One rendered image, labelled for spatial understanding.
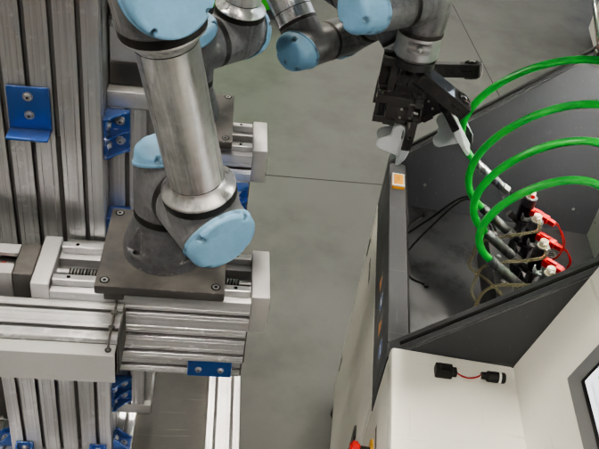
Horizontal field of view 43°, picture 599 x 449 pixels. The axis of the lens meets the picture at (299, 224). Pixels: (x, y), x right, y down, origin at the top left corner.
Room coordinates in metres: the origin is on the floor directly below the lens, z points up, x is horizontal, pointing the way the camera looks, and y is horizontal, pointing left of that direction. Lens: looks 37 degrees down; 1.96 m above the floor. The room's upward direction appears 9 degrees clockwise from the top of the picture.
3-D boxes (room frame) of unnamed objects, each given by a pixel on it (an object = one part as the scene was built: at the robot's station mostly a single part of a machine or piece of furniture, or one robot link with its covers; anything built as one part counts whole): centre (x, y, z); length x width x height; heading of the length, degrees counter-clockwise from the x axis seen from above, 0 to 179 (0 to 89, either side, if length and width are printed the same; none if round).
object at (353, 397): (1.33, -0.20, 0.44); 0.65 x 0.02 x 0.68; 0
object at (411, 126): (1.18, -0.16, 1.30); 0.05 x 0.02 x 0.09; 0
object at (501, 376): (0.93, -0.33, 0.99); 0.12 x 0.02 x 0.02; 92
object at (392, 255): (1.33, -0.22, 0.87); 0.62 x 0.04 x 0.16; 0
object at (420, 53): (1.20, -0.14, 1.45); 0.08 x 0.08 x 0.05
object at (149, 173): (1.06, 0.23, 1.20); 0.13 x 0.12 x 0.14; 39
